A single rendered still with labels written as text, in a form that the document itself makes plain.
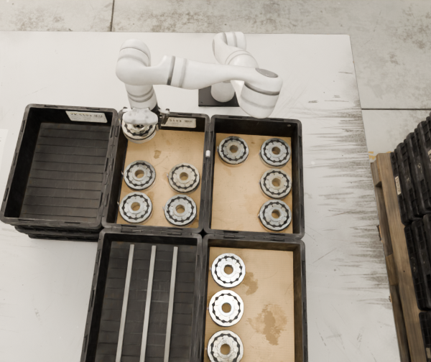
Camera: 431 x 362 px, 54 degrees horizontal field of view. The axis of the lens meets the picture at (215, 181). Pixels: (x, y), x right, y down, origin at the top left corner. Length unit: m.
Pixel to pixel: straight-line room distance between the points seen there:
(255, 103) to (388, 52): 2.00
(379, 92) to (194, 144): 1.57
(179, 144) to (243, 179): 0.25
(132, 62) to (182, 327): 0.76
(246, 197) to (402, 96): 1.63
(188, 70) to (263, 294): 0.70
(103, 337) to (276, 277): 0.54
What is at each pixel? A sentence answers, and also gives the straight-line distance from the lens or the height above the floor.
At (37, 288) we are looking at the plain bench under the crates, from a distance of 1.54.
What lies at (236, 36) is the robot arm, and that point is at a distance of 1.43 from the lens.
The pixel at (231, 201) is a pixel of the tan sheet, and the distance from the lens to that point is 1.37.
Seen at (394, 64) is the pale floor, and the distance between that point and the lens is 2.91.
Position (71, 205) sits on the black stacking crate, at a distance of 1.43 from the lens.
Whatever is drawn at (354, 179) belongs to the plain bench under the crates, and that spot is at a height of 0.70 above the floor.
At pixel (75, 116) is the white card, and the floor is 0.89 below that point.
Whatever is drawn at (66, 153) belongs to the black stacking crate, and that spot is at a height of 0.83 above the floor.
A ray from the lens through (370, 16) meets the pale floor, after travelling 3.10.
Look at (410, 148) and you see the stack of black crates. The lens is 2.18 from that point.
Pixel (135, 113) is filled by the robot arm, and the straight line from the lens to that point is 1.14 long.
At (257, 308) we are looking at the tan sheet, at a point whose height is 0.83.
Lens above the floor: 2.13
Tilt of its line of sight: 69 degrees down
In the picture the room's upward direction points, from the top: 5 degrees clockwise
